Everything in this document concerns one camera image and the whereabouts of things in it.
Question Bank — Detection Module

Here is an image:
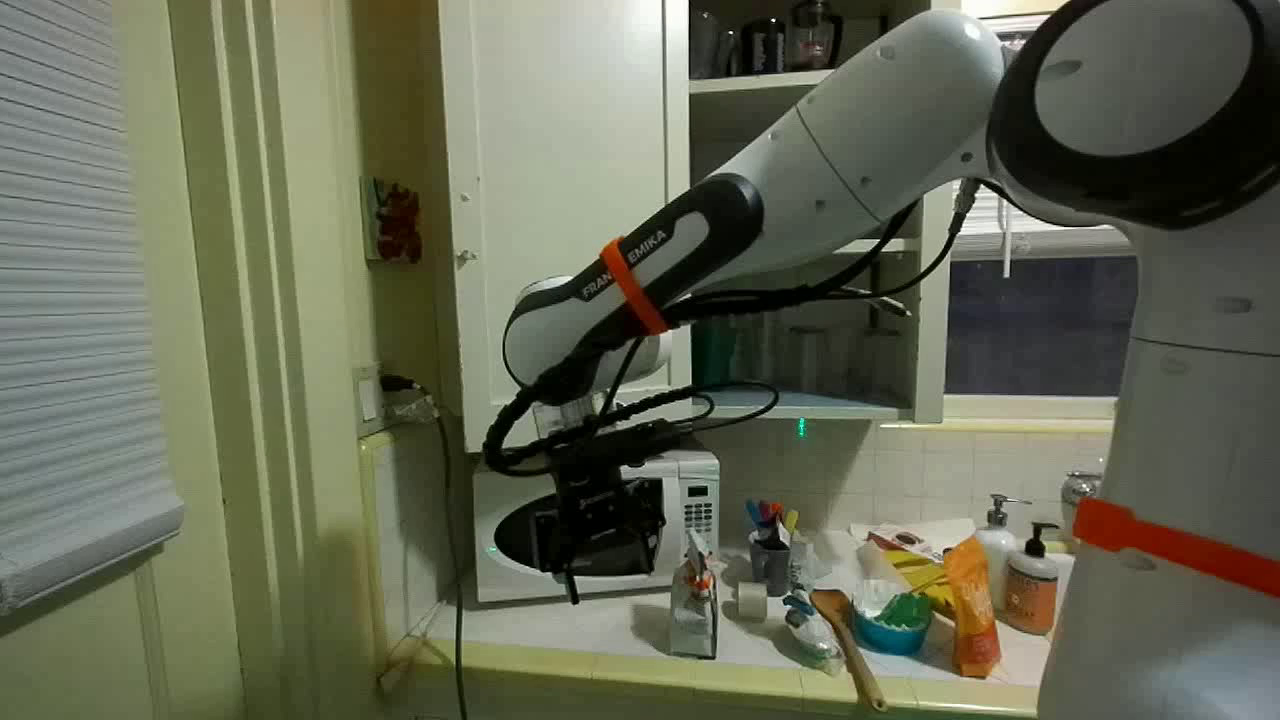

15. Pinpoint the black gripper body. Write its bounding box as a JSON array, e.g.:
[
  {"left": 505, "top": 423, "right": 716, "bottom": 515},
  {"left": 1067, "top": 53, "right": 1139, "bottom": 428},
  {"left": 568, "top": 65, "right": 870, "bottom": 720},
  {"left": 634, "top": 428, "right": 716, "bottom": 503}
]
[{"left": 533, "top": 423, "right": 673, "bottom": 580}]

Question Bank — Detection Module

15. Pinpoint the small white cup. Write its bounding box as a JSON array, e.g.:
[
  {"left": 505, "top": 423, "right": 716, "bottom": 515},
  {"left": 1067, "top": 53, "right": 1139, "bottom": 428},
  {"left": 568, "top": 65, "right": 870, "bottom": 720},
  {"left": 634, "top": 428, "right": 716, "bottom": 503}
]
[{"left": 727, "top": 576, "right": 778, "bottom": 623}]

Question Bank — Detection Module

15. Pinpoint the white microwave oven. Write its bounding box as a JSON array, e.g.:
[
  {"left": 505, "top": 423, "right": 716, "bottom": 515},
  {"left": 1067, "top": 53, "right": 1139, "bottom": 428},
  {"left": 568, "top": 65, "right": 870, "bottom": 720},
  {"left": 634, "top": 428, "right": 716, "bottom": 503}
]
[{"left": 470, "top": 447, "right": 723, "bottom": 611}]

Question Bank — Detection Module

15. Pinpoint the small bottle near microwave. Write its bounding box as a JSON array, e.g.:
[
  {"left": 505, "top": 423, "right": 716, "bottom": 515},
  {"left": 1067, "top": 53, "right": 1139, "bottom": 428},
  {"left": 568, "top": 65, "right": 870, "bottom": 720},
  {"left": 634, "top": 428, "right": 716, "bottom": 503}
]
[{"left": 665, "top": 528, "right": 723, "bottom": 661}]

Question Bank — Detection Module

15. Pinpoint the pen holder with pens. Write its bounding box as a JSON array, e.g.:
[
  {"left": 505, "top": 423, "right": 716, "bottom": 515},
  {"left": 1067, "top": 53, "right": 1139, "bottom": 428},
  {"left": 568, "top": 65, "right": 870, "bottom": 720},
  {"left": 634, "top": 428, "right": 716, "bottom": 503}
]
[{"left": 742, "top": 498, "right": 809, "bottom": 597}]

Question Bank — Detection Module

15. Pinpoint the white and blue bottle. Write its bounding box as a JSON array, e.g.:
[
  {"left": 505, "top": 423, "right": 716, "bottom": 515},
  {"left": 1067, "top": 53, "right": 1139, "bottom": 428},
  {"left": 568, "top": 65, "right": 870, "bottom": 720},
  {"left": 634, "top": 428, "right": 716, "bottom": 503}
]
[{"left": 778, "top": 590, "right": 846, "bottom": 670}]

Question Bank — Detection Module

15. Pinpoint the clear drinking glass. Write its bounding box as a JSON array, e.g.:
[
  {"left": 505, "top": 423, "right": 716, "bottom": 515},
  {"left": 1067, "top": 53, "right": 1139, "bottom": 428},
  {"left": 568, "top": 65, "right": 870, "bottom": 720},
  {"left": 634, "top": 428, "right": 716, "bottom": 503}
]
[
  {"left": 783, "top": 325, "right": 837, "bottom": 397},
  {"left": 853, "top": 325, "right": 911, "bottom": 397}
]

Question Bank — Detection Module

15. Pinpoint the wooden spoon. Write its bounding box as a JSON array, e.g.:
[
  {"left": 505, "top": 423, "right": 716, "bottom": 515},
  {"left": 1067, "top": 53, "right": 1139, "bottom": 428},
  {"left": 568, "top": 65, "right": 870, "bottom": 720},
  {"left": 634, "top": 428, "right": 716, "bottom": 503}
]
[{"left": 809, "top": 583, "right": 893, "bottom": 711}]

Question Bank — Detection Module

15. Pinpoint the yellow snack bag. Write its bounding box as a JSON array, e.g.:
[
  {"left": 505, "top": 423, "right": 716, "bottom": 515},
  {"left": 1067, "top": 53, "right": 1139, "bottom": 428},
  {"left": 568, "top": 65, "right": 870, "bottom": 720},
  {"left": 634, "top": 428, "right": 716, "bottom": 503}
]
[{"left": 855, "top": 528, "right": 957, "bottom": 601}]

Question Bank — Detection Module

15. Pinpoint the blue bowl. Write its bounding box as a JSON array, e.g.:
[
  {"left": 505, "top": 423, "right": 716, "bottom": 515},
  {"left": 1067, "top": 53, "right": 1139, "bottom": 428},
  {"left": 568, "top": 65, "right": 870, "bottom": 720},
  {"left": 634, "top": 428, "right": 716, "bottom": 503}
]
[{"left": 853, "top": 593, "right": 938, "bottom": 661}]

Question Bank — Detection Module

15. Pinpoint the green sponge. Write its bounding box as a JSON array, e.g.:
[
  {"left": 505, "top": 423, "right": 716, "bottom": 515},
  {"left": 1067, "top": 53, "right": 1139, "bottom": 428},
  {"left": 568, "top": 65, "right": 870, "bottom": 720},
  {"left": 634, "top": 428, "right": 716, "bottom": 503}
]
[{"left": 877, "top": 590, "right": 938, "bottom": 631}]

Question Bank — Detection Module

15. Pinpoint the white cabinet door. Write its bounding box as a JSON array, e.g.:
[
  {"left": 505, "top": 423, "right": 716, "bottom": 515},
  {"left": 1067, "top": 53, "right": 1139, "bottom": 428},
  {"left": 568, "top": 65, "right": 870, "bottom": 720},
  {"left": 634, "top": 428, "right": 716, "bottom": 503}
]
[{"left": 431, "top": 0, "right": 697, "bottom": 458}]

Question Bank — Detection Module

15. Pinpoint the orange snack bag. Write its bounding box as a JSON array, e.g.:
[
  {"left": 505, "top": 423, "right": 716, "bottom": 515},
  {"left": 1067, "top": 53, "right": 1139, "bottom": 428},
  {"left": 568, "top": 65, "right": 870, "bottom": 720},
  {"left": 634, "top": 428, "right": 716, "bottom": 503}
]
[{"left": 942, "top": 534, "right": 1007, "bottom": 683}]

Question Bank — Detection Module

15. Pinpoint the white pump bottle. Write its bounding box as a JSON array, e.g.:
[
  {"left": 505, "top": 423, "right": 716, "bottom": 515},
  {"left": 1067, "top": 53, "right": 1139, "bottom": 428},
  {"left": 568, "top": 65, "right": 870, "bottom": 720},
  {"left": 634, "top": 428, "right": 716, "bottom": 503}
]
[{"left": 978, "top": 493, "right": 1025, "bottom": 580}]

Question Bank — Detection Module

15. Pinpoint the orange soap pump bottle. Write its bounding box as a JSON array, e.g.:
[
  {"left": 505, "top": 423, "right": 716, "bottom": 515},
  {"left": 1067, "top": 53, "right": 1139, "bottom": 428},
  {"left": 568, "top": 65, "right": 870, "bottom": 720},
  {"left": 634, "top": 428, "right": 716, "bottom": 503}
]
[{"left": 1001, "top": 520, "right": 1074, "bottom": 642}]

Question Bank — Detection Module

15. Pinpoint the chrome faucet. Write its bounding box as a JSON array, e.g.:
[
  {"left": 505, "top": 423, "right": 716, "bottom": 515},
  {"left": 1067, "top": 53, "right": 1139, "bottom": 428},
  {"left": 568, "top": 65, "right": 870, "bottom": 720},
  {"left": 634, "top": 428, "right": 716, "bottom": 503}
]
[{"left": 1055, "top": 468, "right": 1113, "bottom": 525}]

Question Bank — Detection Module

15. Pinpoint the dark glass jar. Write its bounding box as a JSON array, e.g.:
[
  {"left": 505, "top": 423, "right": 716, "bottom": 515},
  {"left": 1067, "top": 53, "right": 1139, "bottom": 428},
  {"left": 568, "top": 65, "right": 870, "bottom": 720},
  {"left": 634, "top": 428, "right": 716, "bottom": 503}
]
[
  {"left": 742, "top": 11, "right": 793, "bottom": 75},
  {"left": 693, "top": 3, "right": 737, "bottom": 75}
]

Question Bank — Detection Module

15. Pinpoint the dark glass pot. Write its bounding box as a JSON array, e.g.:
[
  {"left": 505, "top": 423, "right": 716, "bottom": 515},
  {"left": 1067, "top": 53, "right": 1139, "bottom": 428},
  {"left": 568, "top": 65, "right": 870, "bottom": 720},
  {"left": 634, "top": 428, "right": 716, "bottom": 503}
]
[{"left": 783, "top": 0, "right": 848, "bottom": 74}]

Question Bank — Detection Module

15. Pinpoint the white window blind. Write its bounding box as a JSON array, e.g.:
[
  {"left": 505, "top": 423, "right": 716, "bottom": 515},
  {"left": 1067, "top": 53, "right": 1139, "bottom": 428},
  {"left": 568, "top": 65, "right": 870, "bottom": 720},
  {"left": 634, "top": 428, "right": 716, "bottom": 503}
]
[
  {"left": 0, "top": 0, "right": 190, "bottom": 622},
  {"left": 954, "top": 183, "right": 1137, "bottom": 266}
]

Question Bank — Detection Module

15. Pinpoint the black power cord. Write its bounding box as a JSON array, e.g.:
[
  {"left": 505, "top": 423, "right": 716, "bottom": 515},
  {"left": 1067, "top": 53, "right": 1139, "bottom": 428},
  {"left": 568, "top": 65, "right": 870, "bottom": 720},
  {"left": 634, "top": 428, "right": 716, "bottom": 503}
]
[{"left": 431, "top": 412, "right": 472, "bottom": 720}]

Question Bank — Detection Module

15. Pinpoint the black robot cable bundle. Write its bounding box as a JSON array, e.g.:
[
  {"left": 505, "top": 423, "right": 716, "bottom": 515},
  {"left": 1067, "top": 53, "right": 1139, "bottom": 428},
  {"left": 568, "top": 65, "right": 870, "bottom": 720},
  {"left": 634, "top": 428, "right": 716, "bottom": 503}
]
[{"left": 480, "top": 178, "right": 984, "bottom": 482}]

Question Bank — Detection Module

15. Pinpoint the wall outlet with plug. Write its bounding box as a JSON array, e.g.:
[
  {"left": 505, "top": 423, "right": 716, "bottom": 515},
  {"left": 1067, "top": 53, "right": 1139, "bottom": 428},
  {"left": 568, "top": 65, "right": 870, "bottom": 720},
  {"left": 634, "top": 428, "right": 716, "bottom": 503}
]
[{"left": 351, "top": 371, "right": 446, "bottom": 432}]

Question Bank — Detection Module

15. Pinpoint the red wall decoration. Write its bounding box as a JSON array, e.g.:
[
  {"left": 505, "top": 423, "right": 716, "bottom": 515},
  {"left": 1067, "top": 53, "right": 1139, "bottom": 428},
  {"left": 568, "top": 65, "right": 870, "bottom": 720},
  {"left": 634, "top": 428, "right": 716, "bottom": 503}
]
[{"left": 367, "top": 178, "right": 425, "bottom": 267}]

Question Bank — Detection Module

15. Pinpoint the white wall cabinet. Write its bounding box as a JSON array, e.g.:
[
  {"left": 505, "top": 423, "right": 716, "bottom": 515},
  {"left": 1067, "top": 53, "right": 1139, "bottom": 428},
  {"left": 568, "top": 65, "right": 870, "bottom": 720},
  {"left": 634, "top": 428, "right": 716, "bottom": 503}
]
[{"left": 686, "top": 0, "right": 966, "bottom": 428}]

